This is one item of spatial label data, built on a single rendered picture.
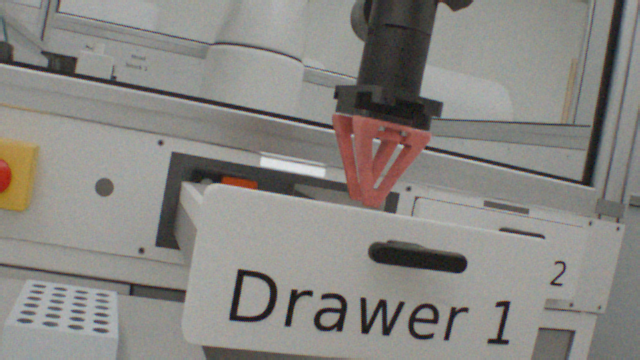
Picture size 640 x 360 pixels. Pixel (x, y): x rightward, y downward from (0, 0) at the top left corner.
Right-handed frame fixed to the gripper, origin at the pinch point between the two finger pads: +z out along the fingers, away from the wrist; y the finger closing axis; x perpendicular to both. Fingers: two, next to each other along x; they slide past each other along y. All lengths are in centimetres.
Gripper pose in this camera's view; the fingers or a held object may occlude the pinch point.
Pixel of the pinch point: (365, 194)
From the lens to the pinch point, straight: 55.7
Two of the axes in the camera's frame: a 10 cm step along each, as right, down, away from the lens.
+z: -2.0, 9.8, 0.9
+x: -9.3, -1.7, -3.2
